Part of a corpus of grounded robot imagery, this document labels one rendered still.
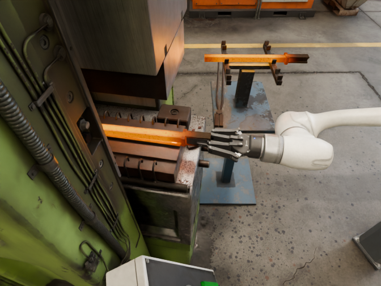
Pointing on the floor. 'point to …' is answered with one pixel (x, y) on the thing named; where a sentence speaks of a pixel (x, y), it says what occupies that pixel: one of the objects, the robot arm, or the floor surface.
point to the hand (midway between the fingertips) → (197, 138)
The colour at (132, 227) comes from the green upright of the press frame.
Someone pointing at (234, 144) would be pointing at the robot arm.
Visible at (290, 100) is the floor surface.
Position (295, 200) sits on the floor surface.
